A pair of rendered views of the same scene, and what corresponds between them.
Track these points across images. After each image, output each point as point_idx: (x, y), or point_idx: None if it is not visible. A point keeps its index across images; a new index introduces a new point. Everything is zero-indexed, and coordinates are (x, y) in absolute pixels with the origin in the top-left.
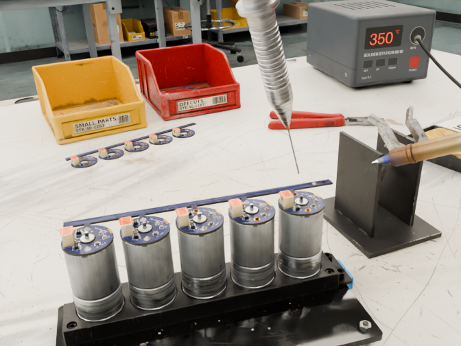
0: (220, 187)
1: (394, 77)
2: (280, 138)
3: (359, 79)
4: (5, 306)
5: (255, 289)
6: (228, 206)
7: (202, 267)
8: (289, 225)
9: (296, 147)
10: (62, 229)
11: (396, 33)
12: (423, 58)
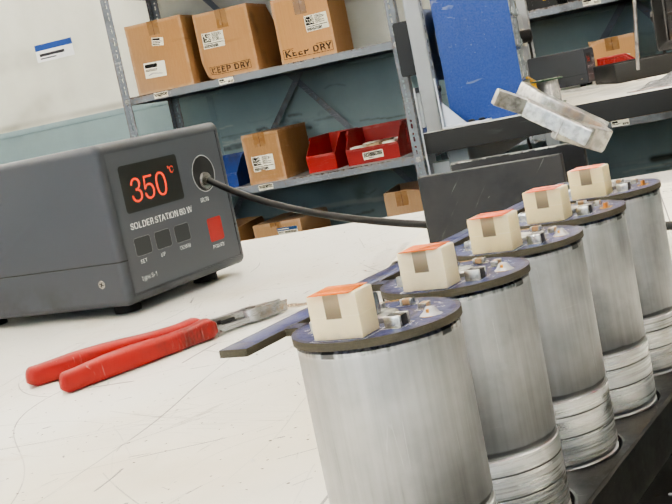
0: (147, 470)
1: (194, 266)
2: (123, 389)
3: (140, 283)
4: None
5: (656, 405)
6: (236, 471)
7: (592, 348)
8: (631, 230)
9: (187, 381)
10: (321, 293)
11: (170, 173)
12: (227, 217)
